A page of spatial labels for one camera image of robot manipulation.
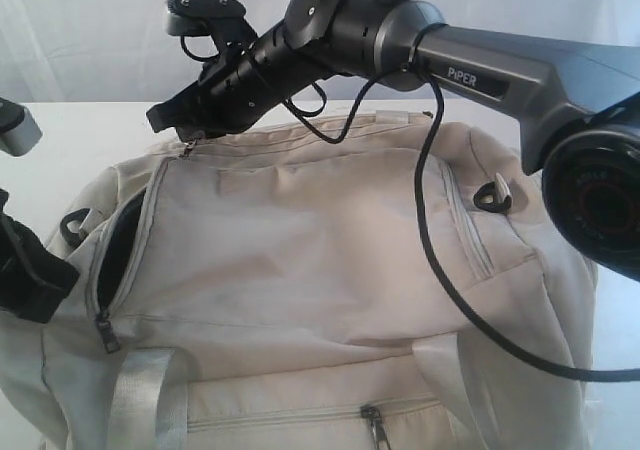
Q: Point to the metal zipper pull with ring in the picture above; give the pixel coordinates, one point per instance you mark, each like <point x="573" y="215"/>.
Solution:
<point x="192" y="142"/>

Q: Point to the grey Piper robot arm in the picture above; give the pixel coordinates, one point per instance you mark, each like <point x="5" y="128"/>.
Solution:
<point x="577" y="104"/>

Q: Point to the dark metal zipper pull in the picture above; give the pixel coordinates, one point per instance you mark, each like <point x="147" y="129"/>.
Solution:
<point x="105" y="330"/>

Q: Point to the beige fabric duffel bag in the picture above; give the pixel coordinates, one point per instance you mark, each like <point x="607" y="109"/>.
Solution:
<point x="263" y="290"/>

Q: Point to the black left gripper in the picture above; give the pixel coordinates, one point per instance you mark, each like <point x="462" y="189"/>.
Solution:
<point x="34" y="282"/>

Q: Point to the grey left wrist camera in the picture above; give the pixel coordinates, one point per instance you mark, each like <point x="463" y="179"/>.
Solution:
<point x="20" y="132"/>

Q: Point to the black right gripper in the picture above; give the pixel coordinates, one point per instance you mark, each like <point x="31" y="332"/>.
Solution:
<point x="230" y="97"/>

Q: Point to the front pocket zipper pull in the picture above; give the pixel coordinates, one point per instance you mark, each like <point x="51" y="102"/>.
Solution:
<point x="372" y="415"/>

